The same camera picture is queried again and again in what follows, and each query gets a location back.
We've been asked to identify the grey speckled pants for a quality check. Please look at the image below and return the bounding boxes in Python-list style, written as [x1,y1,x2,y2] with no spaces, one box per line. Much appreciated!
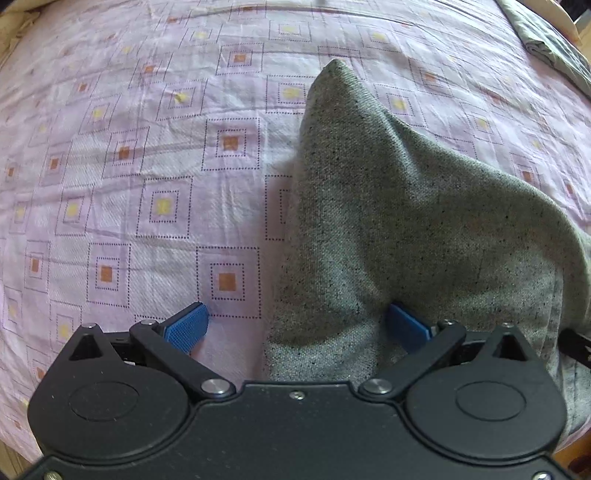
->
[264,60,590,434]

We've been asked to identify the purple patterned bed sheet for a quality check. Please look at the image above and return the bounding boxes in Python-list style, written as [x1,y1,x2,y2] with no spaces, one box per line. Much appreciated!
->
[1,1,590,461]

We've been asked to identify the folded green-grey garment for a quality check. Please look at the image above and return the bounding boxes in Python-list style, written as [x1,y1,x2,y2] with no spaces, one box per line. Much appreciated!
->
[497,1,590,98]

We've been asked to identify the beige pillow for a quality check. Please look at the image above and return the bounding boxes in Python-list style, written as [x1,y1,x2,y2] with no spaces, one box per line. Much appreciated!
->
[1,0,53,67]

